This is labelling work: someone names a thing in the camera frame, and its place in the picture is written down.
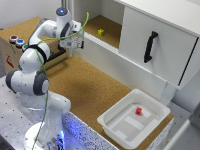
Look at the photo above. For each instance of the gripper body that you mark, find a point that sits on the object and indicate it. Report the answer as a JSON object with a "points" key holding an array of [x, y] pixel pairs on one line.
{"points": [[75, 33]]}

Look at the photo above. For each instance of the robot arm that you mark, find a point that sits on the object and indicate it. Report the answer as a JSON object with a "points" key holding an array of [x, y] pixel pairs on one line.
{"points": [[31, 81]]}

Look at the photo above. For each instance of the yellow block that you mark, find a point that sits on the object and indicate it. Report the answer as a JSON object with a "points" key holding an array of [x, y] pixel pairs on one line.
{"points": [[100, 32]]}

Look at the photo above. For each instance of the white cabinet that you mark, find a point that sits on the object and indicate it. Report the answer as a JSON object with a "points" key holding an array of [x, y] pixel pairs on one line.
{"points": [[110, 63]]}

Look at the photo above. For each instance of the wooden drawer box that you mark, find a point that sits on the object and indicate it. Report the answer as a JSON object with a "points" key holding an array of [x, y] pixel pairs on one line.
{"points": [[23, 28]]}

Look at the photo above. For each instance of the green button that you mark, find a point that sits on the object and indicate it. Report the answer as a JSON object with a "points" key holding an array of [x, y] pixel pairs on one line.
{"points": [[24, 47]]}

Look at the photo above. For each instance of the blue button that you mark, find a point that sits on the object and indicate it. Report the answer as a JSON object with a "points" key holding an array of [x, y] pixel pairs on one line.
{"points": [[20, 42]]}

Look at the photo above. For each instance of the white sliding door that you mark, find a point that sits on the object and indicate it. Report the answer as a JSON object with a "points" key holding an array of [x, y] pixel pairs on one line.
{"points": [[133, 40]]}

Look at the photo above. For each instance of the red button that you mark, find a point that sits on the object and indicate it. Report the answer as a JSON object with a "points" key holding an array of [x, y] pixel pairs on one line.
{"points": [[13, 38]]}

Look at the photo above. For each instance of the pink block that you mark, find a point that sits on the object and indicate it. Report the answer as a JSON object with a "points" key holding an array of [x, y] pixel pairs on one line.
{"points": [[138, 111]]}

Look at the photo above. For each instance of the white plastic box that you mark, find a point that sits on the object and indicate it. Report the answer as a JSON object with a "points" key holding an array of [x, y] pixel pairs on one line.
{"points": [[133, 126]]}

